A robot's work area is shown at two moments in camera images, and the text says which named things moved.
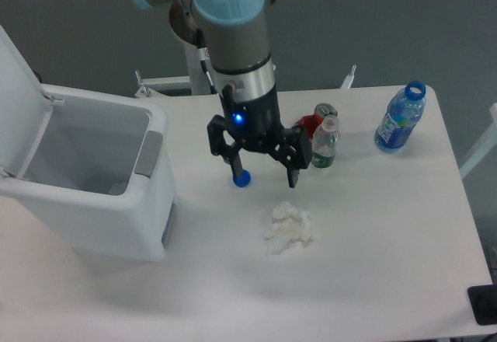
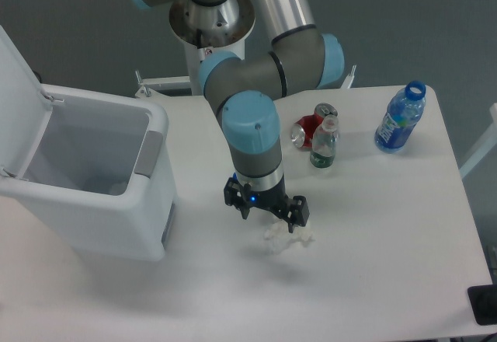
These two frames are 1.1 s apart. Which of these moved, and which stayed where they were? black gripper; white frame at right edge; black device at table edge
Moved: black gripper
Stayed: black device at table edge; white frame at right edge
